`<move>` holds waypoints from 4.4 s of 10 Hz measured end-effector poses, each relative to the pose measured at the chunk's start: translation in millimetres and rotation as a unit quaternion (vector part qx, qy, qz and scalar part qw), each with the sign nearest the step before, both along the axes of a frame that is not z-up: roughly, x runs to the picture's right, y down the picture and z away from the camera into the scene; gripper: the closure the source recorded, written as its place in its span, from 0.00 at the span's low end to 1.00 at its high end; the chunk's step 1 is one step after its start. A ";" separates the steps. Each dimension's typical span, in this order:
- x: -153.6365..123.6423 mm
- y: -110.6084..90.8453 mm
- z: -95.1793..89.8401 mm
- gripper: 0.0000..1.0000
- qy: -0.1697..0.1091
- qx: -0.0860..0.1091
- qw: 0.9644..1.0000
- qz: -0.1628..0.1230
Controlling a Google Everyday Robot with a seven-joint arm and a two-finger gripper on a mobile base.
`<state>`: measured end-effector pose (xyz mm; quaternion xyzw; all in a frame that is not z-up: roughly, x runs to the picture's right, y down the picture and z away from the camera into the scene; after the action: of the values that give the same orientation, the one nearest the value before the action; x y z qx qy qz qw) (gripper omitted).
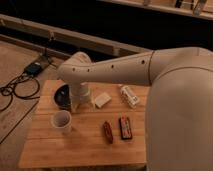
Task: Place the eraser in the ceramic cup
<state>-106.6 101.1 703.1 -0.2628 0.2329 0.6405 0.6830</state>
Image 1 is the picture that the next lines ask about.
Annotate black power adapter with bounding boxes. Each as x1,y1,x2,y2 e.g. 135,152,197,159
24,62,42,76

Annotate white ceramic cup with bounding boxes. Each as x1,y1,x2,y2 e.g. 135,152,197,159
51,110,72,134

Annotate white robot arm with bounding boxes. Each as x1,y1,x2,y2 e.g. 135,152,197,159
58,47,213,171

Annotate black floor cables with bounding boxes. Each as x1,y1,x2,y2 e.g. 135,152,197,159
0,46,54,113

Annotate white small carton box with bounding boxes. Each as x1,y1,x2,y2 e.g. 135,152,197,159
120,85,140,108

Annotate black round bowl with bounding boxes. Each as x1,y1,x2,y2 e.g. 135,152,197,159
54,84,71,110

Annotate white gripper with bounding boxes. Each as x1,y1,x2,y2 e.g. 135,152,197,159
69,82,93,113

